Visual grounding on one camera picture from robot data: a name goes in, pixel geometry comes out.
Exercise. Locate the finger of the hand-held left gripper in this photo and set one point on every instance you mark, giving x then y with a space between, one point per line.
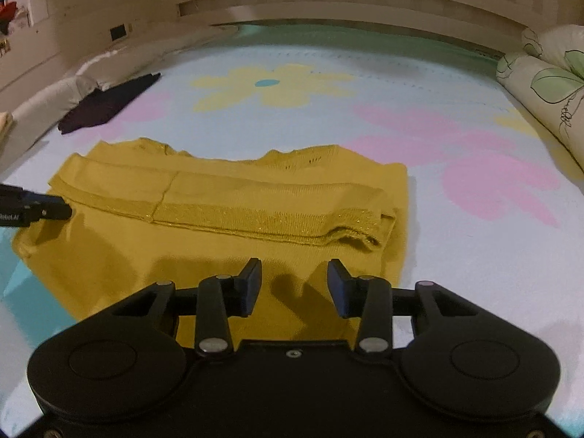
54 210

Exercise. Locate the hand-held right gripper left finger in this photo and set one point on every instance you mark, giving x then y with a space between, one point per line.
250 289

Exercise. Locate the wooden headboard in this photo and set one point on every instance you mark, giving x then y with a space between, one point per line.
342 4

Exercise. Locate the dark purple folded garment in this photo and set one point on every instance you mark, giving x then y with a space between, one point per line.
102 105

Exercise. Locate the tan folded cloth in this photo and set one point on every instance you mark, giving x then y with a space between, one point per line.
5 127

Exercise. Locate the beige pillow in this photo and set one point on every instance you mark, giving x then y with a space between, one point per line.
50 96

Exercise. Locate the yellow knit sweater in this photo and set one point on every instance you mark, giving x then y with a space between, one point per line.
205 255

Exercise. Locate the black wall socket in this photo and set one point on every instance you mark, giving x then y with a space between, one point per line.
117 32

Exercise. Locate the floral folded quilt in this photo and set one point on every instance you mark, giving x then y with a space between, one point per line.
552 86

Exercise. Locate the floral pastel bedsheet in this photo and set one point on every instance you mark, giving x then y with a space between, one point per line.
456 260

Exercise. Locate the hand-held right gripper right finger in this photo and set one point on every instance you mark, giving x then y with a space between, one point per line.
340 289

